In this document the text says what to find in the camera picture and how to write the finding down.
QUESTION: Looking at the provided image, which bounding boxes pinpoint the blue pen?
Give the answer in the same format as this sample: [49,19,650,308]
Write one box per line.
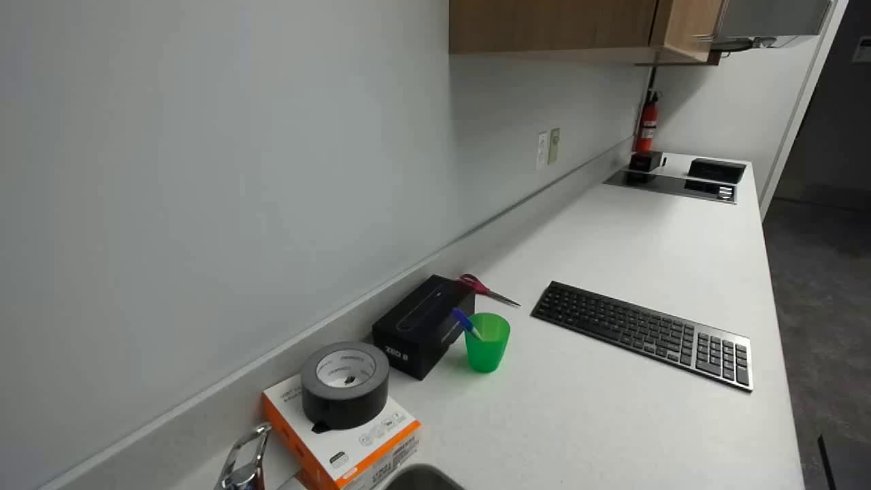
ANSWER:
[450,306,486,340]

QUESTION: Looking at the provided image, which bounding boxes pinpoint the green plastic cup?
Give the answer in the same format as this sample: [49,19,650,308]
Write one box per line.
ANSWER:
[463,310,514,377]

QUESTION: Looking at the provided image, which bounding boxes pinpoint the black rectangular box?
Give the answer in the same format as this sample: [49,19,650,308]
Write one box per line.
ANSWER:
[370,272,478,382]

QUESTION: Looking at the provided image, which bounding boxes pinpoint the black and grey keyboard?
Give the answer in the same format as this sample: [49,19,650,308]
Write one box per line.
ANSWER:
[528,278,758,396]

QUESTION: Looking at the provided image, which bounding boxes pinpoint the orange and white box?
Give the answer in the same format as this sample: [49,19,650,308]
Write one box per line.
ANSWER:
[260,374,424,490]

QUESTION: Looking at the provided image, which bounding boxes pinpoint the small black box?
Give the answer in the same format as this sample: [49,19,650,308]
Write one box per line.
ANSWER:
[626,151,668,178]

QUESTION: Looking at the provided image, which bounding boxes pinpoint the dark sink basin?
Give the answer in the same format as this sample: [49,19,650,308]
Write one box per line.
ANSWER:
[384,463,469,490]

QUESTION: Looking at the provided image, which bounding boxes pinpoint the red fire extinguisher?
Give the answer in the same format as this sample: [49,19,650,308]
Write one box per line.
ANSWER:
[631,91,665,165]

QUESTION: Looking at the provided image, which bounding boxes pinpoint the black recessed counter tray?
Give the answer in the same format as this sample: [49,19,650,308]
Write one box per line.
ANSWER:
[605,156,751,207]

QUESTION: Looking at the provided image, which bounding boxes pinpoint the chrome faucet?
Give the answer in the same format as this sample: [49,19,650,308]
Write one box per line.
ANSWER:
[216,423,276,490]

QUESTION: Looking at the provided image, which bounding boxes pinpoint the dark floor object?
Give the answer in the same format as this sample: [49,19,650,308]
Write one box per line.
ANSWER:
[818,433,871,490]

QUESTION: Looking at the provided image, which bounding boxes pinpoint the red handled scissors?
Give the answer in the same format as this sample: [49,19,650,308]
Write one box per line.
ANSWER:
[458,272,522,310]

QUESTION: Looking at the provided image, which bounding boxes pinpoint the white wall outlet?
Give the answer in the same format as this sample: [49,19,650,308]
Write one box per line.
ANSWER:
[535,125,565,171]

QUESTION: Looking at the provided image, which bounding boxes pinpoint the grey duct tape roll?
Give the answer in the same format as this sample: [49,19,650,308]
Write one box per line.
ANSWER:
[299,340,396,433]

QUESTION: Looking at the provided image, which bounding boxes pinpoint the wooden wall cabinet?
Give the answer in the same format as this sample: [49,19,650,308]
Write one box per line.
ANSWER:
[446,0,731,68]

